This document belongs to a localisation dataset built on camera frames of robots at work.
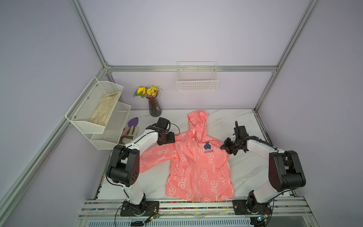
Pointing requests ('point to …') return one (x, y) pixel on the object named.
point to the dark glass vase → (155, 110)
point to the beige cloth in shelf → (105, 108)
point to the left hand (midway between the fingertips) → (170, 141)
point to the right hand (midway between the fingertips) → (221, 149)
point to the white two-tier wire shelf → (104, 137)
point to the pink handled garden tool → (125, 131)
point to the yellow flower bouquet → (151, 91)
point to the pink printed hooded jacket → (198, 166)
